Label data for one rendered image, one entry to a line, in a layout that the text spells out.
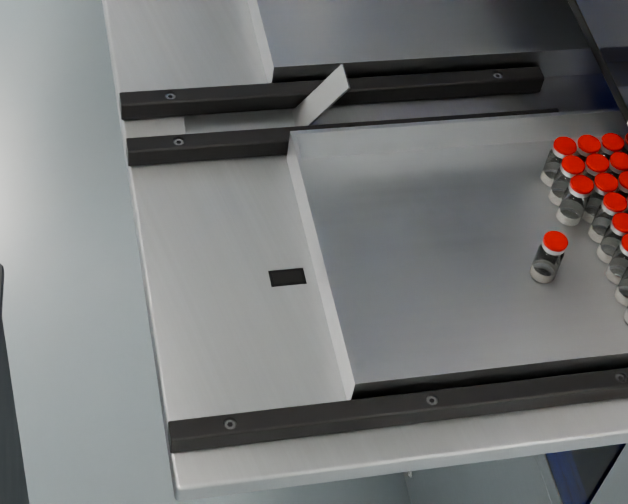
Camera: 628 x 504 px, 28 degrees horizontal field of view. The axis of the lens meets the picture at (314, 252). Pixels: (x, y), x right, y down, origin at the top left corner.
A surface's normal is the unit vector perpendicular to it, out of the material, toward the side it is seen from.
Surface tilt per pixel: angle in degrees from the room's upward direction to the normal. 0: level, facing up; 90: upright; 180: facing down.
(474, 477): 90
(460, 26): 0
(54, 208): 0
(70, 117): 0
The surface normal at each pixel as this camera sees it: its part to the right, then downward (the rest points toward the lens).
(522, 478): -0.97, 0.09
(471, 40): 0.11, -0.62
